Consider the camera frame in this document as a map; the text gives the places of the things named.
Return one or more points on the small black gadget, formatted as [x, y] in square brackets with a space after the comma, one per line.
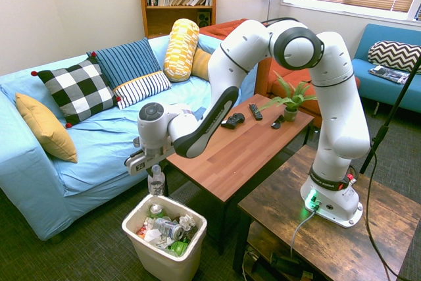
[278, 122]

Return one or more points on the orange armchair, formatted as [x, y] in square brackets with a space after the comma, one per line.
[279, 87]

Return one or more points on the black power supply box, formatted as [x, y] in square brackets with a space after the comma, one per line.
[286, 263]

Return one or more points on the yellow white patterned bolster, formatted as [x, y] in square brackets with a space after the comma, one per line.
[181, 50]

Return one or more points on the silver drink can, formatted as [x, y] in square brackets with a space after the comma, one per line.
[168, 228]

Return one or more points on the magazine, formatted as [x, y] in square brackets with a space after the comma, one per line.
[388, 74]

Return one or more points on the blue striped pillow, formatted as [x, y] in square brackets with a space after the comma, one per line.
[131, 67]

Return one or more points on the wooden bookshelf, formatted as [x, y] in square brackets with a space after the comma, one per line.
[174, 17]

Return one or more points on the floor vent grate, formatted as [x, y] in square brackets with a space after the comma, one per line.
[185, 193]

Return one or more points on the wooden coffee table black legs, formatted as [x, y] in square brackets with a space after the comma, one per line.
[237, 156]

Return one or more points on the black remote control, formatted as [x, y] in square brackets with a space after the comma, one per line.
[255, 111]

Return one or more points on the small black speaker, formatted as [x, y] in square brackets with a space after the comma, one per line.
[204, 18]

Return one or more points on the crumpled white paper ball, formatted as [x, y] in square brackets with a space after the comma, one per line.
[187, 220]

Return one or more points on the green plastic wrapper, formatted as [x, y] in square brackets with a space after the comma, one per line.
[179, 248]

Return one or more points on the black white checkered pillow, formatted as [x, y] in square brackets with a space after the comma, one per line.
[79, 90]

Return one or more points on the white crumpled tissue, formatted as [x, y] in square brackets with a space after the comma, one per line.
[153, 235]

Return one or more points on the potted green fern plant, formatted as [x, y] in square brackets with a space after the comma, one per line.
[292, 100]

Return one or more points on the rustic dark wood table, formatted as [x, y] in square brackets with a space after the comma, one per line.
[329, 248]

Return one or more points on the black white chevron pillow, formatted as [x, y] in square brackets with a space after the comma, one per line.
[394, 55]

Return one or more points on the green drink can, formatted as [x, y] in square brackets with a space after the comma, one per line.
[156, 209]

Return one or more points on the white plastic trash bin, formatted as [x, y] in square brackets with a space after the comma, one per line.
[164, 261]

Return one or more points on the clear plastic bottle white label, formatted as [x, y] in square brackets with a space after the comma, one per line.
[156, 184]

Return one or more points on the mustard yellow pillow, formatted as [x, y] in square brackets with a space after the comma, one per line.
[46, 126]
[200, 64]

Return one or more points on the teal blue couch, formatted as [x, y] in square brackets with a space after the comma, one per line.
[388, 90]

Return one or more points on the black game controller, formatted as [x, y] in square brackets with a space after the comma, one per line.
[234, 120]

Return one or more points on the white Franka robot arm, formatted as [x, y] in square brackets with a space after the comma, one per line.
[342, 129]

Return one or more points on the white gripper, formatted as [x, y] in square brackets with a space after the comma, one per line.
[139, 164]

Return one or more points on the light blue sofa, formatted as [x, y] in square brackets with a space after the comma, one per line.
[98, 149]

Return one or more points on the black camera stand pole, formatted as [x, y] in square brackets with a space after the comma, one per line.
[391, 116]

